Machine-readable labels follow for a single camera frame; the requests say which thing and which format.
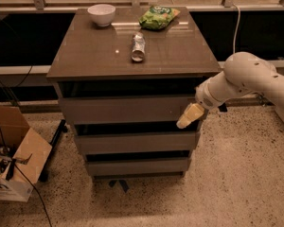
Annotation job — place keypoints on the grey middle drawer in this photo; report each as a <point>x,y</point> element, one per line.
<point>137,142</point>

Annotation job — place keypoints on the cardboard box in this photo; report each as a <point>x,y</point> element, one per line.
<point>30,150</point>

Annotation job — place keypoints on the grey bottom drawer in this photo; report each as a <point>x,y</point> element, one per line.
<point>138,167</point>

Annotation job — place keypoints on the grey top drawer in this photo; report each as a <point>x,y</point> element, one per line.
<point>124,109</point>

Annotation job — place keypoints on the grey drawer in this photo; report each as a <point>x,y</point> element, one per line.
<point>124,109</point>
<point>138,167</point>
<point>137,142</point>

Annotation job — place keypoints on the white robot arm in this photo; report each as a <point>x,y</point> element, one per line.
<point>243,73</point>

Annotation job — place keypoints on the silver drink can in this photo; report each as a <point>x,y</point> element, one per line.
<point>138,48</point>

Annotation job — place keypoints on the grey drawer cabinet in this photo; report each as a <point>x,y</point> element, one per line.
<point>96,62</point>

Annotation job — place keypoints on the green chip bag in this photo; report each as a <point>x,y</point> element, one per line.
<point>157,17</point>

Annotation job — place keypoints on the white bowl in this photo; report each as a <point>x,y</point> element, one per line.
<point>102,14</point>

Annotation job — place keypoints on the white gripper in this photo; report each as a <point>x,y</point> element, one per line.
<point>204,97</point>

